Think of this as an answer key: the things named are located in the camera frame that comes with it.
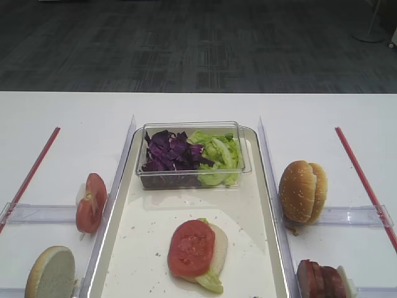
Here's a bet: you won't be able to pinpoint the clear long divider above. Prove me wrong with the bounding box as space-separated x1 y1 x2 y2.
258 117 301 297
75 117 136 297

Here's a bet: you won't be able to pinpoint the right red strip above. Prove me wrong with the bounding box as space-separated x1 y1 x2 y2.
335 127 396 250

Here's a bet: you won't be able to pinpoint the green lettuce leaf on bun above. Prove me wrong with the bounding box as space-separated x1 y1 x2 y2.
195 218 228 294

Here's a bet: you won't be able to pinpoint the clear rail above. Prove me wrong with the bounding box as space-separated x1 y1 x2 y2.
1 203 77 224
356 287 397 298
314 205 394 228

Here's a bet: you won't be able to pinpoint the sesame bun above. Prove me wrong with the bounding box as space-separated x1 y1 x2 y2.
307 163 328 224
279 160 317 223

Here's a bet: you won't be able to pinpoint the bottom bun slice on tray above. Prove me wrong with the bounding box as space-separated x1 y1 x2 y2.
167 219 228 293

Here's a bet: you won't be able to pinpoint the green lettuce pieces in box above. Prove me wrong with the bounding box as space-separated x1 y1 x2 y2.
189 130 239 186

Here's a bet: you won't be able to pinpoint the red strip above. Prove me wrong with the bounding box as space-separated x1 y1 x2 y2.
0 127 61 232
335 127 396 250

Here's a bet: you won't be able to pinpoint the red meat patty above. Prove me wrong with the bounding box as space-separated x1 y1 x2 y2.
316 266 334 298
297 260 317 298
327 266 347 298

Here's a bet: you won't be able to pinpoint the red tomato slice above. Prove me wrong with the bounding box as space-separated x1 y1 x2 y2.
76 173 107 233
167 220 215 278

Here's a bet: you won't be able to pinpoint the left red strip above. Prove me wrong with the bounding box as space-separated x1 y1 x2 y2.
0 127 61 232

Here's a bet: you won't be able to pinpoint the white patty stand block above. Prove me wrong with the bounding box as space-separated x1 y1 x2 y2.
337 265 357 298

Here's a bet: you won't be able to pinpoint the white tomato stand block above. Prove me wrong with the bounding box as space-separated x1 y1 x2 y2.
76 183 86 206

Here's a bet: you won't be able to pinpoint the white caster wheel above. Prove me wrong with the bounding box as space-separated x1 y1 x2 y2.
387 41 396 49

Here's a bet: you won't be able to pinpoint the grey round stand base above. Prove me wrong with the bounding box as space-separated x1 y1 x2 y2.
350 0 384 43

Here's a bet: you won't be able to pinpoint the clear rail upper right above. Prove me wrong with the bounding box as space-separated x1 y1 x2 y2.
314 205 394 228

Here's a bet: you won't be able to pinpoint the clear rail lower right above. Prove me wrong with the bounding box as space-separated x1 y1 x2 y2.
356 287 397 298

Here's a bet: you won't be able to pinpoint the sesame bun top rear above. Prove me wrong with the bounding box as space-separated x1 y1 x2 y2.
307 163 328 224

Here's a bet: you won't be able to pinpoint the clear rail upper left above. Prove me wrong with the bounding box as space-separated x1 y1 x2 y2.
1 203 77 224

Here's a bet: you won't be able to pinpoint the right clear long divider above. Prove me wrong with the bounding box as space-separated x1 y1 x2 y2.
258 117 301 297

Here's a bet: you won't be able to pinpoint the white rectangular tray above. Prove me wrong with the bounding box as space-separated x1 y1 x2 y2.
81 127 288 297

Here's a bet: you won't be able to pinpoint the front red meat patty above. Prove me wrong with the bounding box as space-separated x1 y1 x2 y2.
297 260 317 298

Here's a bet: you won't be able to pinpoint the shredded purple cabbage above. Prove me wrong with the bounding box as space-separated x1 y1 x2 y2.
140 130 214 189

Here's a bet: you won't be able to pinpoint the left clear long divider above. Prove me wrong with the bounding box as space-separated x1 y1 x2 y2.
75 117 136 297

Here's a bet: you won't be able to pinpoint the clear plastic salad box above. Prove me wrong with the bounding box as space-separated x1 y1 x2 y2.
135 121 251 189

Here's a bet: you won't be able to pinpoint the sesame bun top front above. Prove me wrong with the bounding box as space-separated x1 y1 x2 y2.
279 160 317 223

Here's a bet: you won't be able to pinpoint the upright bun half left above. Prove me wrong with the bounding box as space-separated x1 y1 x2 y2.
24 246 75 298

